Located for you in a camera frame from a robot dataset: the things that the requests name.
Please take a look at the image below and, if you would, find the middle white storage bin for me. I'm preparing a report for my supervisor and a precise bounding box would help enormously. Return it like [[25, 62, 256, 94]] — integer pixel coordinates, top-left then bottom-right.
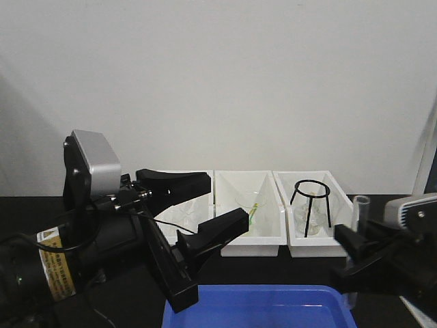
[[214, 170, 287, 257]]

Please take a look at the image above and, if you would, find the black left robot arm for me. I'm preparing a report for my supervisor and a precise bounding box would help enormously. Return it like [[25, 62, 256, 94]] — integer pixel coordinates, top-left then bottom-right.
[[1, 169, 249, 327]]

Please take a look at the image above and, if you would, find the black camera cable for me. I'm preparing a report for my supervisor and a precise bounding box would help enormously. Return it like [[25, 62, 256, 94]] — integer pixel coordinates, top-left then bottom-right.
[[0, 204, 199, 328]]

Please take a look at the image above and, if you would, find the right white storage bin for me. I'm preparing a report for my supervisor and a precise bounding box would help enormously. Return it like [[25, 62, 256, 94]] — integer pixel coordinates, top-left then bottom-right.
[[273, 171, 353, 258]]

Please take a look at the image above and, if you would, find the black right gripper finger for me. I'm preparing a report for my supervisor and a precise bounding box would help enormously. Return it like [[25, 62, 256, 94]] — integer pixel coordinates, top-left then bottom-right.
[[329, 254, 399, 294], [334, 224, 379, 263]]

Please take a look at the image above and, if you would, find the left white storage bin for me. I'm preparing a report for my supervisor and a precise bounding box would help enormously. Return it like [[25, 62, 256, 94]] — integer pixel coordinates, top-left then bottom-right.
[[156, 170, 214, 245]]

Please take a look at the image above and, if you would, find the blue plastic tray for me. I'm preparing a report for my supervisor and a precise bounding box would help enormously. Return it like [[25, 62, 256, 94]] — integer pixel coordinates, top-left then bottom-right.
[[161, 284, 356, 327]]

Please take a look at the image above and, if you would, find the clear glass test tube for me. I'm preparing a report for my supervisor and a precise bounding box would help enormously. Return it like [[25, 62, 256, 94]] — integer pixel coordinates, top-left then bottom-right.
[[343, 195, 371, 310]]

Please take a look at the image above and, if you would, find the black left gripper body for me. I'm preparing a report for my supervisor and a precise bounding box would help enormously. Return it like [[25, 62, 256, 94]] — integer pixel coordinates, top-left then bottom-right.
[[91, 174, 198, 312]]

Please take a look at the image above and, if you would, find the glass flask in right bin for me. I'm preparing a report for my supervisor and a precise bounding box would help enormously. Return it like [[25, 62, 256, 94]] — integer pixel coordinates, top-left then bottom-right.
[[294, 200, 328, 237]]

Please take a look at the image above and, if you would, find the glassware in left bin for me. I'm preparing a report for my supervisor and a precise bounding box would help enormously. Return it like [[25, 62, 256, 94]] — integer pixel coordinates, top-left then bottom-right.
[[161, 200, 204, 232]]

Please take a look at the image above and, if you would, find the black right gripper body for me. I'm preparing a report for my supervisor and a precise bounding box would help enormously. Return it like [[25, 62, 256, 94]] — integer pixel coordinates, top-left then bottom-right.
[[368, 220, 436, 304]]

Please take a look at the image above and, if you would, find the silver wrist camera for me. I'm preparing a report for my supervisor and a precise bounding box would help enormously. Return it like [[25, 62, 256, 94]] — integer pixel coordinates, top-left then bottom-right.
[[64, 129, 122, 200], [383, 193, 436, 230]]

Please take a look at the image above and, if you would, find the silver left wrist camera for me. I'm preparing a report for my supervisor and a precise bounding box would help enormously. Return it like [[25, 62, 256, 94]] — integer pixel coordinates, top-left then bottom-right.
[[64, 129, 122, 200]]

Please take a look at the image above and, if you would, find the white storage bin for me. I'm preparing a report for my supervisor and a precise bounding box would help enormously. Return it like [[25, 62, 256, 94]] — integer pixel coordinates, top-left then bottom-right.
[[273, 171, 353, 258], [156, 170, 214, 245], [214, 170, 287, 257]]

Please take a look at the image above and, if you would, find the glass beaker in middle bin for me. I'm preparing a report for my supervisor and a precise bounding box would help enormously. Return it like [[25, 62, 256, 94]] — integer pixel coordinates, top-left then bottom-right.
[[235, 191, 267, 226]]

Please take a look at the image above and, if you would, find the black metal tripod stand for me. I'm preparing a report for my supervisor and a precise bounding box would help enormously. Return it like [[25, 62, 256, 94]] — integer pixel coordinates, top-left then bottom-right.
[[290, 179, 332, 238]]

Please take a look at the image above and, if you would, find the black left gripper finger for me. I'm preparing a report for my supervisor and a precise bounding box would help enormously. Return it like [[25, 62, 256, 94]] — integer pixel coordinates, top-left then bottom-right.
[[136, 169, 211, 214], [175, 208, 249, 270]]

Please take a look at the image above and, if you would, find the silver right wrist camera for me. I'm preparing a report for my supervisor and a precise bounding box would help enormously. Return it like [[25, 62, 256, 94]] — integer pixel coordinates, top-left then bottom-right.
[[383, 193, 436, 230]]

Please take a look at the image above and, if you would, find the yellow green plastic spoon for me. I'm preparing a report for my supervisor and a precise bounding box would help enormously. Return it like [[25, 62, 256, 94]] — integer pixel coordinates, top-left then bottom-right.
[[249, 203, 259, 225]]

